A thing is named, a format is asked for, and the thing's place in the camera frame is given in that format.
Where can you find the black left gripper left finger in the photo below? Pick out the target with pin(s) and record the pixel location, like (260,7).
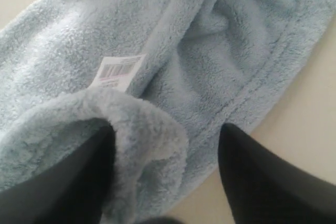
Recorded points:
(72,191)

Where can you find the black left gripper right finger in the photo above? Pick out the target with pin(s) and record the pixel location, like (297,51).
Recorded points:
(261,187)

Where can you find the light blue terry towel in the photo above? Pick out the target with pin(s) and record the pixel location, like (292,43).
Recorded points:
(165,74)

